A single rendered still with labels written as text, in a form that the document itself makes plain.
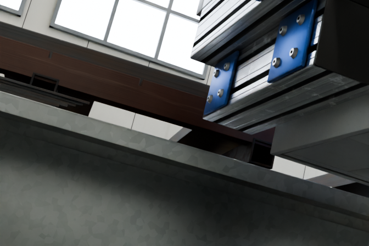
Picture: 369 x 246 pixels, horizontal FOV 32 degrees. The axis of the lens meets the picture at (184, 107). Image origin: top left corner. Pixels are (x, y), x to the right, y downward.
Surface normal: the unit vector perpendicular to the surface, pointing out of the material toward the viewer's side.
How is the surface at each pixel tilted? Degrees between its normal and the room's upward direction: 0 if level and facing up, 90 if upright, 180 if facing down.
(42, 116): 90
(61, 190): 90
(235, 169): 90
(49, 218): 90
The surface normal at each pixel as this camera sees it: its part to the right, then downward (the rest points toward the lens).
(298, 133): -0.92, -0.30
